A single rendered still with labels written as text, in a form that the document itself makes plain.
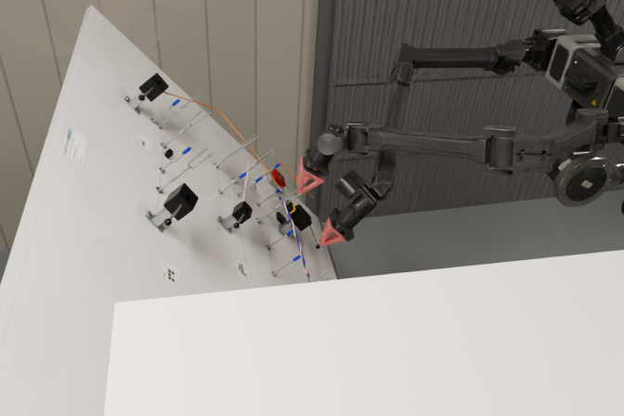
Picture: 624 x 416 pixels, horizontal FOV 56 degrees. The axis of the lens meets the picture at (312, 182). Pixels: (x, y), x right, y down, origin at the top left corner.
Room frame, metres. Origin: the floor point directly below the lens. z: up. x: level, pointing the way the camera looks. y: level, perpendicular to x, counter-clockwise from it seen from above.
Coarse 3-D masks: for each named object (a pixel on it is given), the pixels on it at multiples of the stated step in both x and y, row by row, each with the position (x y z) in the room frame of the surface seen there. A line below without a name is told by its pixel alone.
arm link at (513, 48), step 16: (400, 48) 1.72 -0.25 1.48; (416, 48) 1.74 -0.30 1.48; (432, 48) 1.76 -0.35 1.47; (448, 48) 1.77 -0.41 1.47; (464, 48) 1.79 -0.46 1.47; (480, 48) 1.80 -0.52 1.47; (496, 48) 1.78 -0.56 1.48; (512, 48) 1.79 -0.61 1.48; (400, 64) 1.67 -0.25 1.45; (416, 64) 1.72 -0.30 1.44; (432, 64) 1.73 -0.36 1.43; (448, 64) 1.74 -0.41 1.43; (464, 64) 1.75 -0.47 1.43; (480, 64) 1.77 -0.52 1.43
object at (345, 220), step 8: (344, 208) 1.31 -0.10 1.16; (352, 208) 1.28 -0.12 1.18; (336, 216) 1.29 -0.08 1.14; (344, 216) 1.28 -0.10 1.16; (352, 216) 1.27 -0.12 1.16; (360, 216) 1.28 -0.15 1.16; (336, 224) 1.25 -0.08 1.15; (344, 224) 1.26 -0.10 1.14; (352, 224) 1.27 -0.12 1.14; (344, 232) 1.24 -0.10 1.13; (352, 232) 1.26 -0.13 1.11
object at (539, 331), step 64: (576, 256) 0.40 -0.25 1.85; (128, 320) 0.29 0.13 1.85; (192, 320) 0.30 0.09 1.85; (256, 320) 0.30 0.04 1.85; (320, 320) 0.31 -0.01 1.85; (384, 320) 0.31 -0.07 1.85; (448, 320) 0.32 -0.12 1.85; (512, 320) 0.32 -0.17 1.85; (576, 320) 0.33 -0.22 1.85; (128, 384) 0.24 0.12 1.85; (192, 384) 0.24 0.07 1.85; (256, 384) 0.25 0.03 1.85; (320, 384) 0.25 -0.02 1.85; (384, 384) 0.25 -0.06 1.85; (448, 384) 0.26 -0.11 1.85; (512, 384) 0.26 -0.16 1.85; (576, 384) 0.26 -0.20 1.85
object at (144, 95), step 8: (152, 80) 1.16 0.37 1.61; (160, 80) 1.19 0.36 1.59; (144, 88) 1.15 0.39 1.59; (152, 88) 1.15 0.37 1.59; (160, 88) 1.16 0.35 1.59; (136, 96) 1.17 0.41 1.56; (144, 96) 1.11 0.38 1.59; (152, 96) 1.15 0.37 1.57; (128, 104) 1.16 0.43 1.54; (136, 104) 1.16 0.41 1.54; (136, 112) 1.15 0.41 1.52
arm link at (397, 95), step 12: (408, 72) 1.63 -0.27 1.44; (396, 84) 1.62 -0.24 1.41; (408, 84) 1.61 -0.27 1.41; (396, 96) 1.59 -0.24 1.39; (396, 108) 1.56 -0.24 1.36; (384, 120) 1.53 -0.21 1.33; (396, 120) 1.52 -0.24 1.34; (384, 156) 1.42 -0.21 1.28; (396, 156) 1.43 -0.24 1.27; (384, 168) 1.38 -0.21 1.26; (372, 180) 1.39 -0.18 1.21
